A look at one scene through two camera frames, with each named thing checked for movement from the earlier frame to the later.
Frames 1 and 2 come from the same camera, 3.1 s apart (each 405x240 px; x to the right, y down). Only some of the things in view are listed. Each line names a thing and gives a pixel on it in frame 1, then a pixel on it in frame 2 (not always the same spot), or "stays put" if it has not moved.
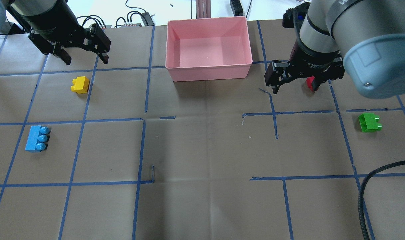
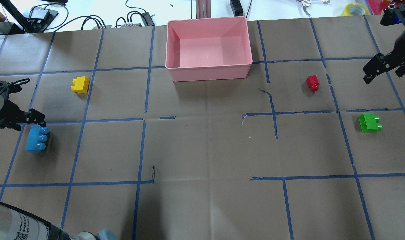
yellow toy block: (80, 85) stays put
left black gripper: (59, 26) -> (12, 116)
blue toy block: (38, 140) stays put
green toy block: (368, 122) stays put
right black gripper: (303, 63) -> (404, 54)
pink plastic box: (208, 49) stays put
